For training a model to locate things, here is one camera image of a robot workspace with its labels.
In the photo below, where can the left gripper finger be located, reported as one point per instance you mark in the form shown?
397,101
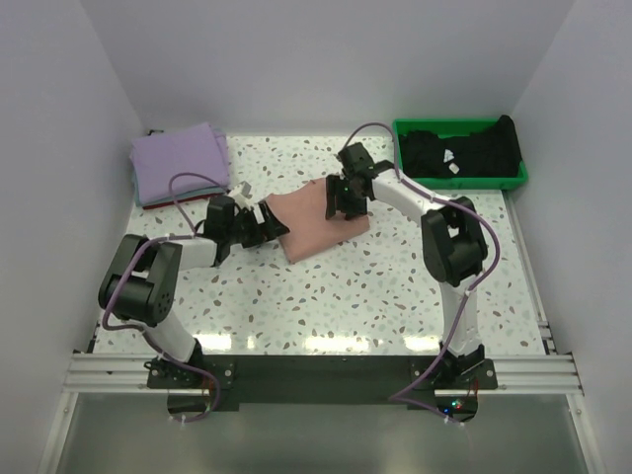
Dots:
268,224
256,238

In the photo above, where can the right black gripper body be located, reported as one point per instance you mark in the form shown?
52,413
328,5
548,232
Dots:
352,203

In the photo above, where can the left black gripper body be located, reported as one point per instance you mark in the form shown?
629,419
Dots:
244,222

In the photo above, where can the pink printed t shirt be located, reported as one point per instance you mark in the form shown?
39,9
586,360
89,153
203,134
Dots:
310,232

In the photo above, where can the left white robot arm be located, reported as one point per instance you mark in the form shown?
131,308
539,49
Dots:
139,288

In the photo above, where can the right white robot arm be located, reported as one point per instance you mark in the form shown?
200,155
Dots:
460,249

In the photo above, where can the folded dark red t shirt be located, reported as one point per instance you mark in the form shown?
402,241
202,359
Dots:
166,202

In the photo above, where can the folded purple t shirt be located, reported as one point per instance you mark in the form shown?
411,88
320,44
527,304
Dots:
179,162

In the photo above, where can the green plastic bin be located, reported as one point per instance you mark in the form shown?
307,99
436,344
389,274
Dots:
401,125

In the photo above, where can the black t shirt in bin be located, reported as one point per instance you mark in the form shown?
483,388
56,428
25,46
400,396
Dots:
461,149

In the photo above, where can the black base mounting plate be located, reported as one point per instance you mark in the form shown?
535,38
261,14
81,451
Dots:
227,382

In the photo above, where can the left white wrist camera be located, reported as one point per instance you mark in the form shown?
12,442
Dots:
242,197

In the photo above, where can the aluminium frame rail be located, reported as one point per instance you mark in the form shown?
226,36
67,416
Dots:
516,375

